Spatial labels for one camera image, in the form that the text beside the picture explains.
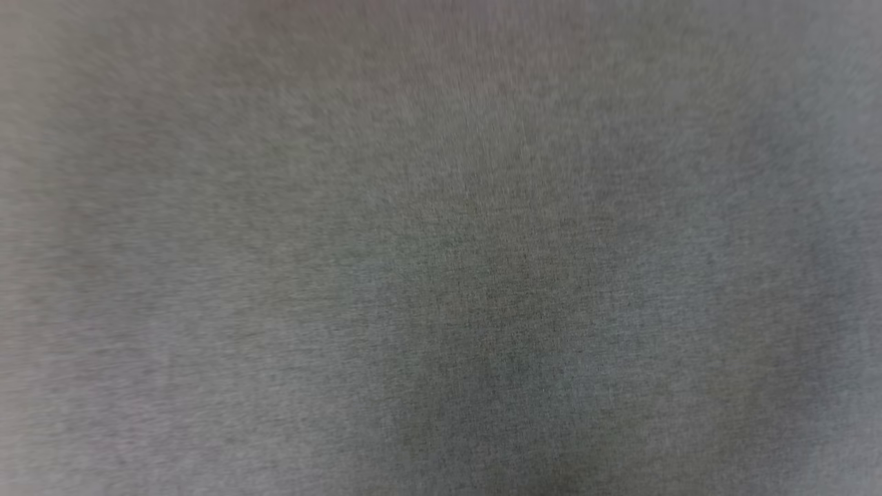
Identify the grey fabric sofa seat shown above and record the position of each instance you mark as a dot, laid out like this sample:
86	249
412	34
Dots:
441	248

